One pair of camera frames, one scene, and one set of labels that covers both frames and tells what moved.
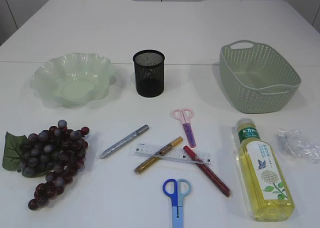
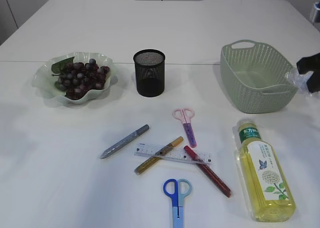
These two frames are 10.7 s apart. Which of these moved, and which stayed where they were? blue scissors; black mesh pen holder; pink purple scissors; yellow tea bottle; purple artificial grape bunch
Moved: purple artificial grape bunch
Stayed: blue scissors; black mesh pen holder; yellow tea bottle; pink purple scissors
